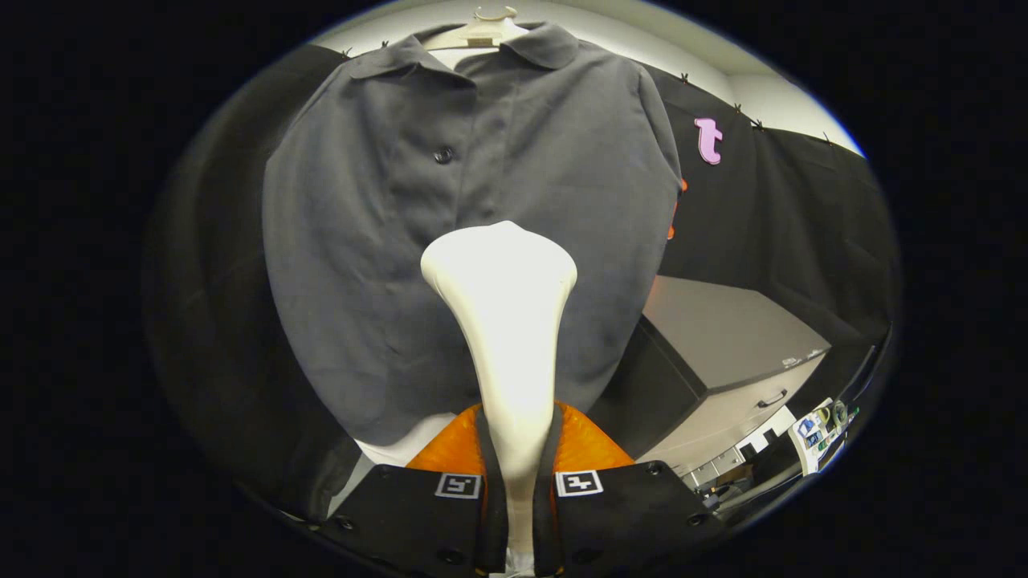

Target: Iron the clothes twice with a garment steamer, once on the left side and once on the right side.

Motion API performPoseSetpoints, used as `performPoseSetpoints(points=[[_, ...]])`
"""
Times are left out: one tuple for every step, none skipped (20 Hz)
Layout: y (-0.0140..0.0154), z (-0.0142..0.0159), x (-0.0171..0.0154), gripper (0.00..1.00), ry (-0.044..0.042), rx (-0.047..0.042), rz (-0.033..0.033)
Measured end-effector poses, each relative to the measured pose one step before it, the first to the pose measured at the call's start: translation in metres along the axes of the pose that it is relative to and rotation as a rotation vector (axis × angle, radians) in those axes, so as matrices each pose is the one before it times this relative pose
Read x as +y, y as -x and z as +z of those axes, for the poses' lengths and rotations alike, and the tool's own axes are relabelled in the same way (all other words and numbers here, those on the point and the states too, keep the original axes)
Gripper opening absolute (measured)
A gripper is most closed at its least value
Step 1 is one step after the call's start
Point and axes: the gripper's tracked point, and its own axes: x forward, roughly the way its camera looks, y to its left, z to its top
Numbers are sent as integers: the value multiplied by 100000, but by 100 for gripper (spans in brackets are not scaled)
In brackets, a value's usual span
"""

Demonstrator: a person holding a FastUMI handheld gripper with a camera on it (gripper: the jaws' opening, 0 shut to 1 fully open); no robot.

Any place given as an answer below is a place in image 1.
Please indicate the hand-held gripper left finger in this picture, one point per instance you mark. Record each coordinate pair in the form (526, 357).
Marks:
(491, 498)

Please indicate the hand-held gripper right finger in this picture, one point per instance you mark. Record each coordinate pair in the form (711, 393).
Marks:
(546, 506)

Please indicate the white garment steamer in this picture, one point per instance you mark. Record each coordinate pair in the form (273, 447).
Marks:
(502, 297)

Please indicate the grey button-up shirt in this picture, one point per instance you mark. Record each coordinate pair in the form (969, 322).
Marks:
(361, 265)

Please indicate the cream clothes hanger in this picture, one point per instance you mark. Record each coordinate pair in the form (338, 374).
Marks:
(482, 34)

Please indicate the grey cabinet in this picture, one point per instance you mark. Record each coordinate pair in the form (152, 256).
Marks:
(723, 329)

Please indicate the white tray of small items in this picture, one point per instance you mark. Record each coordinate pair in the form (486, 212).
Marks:
(815, 437)

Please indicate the black backdrop cloth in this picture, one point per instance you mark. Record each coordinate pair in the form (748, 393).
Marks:
(803, 225)

